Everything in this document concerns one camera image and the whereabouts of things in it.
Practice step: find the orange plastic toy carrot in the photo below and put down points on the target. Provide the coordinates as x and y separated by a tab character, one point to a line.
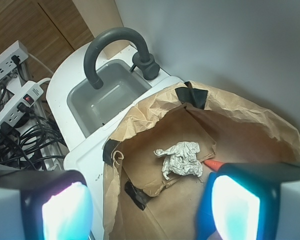
213	164

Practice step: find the white power strip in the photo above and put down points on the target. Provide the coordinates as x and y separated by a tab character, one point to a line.
27	95
6	62

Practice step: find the white power strip near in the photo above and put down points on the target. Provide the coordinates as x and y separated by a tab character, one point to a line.
27	95

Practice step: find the brown paper bag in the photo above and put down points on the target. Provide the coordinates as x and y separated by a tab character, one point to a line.
138	202

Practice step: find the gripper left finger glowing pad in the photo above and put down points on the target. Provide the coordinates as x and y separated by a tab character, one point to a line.
44	205

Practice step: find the white paper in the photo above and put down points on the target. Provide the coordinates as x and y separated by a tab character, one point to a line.
180	159

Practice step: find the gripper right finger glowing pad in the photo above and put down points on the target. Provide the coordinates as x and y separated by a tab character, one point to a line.
251	201

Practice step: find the grey sink basin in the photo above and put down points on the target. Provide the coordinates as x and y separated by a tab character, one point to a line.
92	109

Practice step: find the white plastic sink counter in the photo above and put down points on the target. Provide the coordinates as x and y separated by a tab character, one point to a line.
86	152

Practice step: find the white power strip far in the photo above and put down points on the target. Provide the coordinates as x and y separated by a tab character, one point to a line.
6	62

